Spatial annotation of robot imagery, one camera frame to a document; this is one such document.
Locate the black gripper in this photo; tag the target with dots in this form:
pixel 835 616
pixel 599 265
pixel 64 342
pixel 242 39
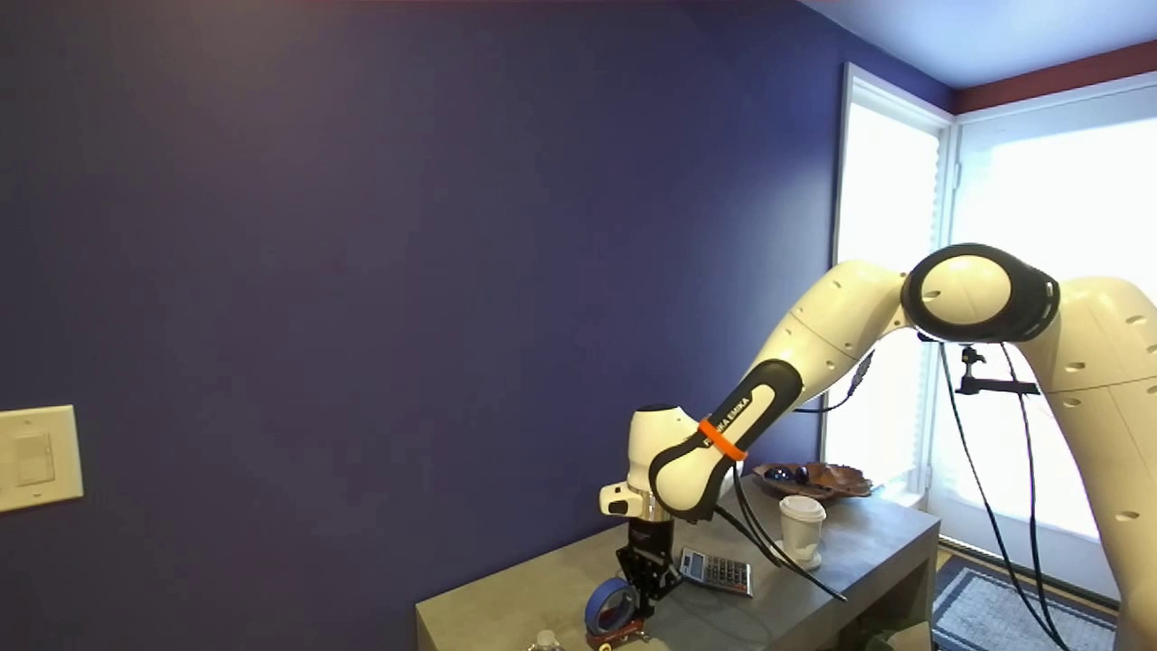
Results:
pixel 644 545

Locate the blue seal tape roll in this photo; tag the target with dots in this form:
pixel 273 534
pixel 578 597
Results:
pixel 607 608

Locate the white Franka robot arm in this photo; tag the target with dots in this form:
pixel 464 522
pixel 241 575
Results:
pixel 842 327

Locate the grey desk calculator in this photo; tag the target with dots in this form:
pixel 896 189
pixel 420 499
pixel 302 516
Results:
pixel 716 574

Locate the small white object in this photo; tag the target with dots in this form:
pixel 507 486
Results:
pixel 543 640

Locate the white lidded paper cup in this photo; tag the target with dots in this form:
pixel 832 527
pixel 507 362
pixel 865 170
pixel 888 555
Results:
pixel 801 529

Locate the brown bowl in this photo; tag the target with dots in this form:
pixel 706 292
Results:
pixel 816 480

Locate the dark patterned rug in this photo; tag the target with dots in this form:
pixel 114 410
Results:
pixel 999 608

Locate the white wall switch plate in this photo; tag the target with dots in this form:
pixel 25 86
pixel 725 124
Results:
pixel 37 458

